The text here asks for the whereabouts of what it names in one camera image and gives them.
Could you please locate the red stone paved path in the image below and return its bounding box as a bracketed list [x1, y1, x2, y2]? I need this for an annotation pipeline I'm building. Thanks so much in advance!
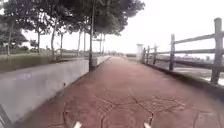
[13, 55, 224, 128]

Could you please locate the white pillar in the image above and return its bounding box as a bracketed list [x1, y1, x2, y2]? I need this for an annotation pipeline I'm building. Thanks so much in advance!
[135, 43, 145, 63]

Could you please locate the row of trees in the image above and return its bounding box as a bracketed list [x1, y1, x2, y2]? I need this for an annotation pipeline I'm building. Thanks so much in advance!
[0, 0, 146, 63]

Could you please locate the grey concrete kerb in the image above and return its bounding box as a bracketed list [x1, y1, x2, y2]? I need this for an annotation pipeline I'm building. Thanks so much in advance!
[142, 61, 224, 102]

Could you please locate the grass strip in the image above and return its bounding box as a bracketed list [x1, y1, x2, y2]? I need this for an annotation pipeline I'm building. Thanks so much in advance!
[0, 53, 79, 74]

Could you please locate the dark lamp post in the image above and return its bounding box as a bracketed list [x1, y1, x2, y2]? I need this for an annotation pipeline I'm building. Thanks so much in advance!
[87, 0, 98, 72]

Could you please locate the grey concrete low wall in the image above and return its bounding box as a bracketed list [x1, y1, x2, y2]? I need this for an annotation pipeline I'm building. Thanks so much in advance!
[0, 54, 112, 128]

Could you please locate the wooden rail fence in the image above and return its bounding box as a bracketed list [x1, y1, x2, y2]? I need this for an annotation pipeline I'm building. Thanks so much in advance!
[141, 17, 224, 86]

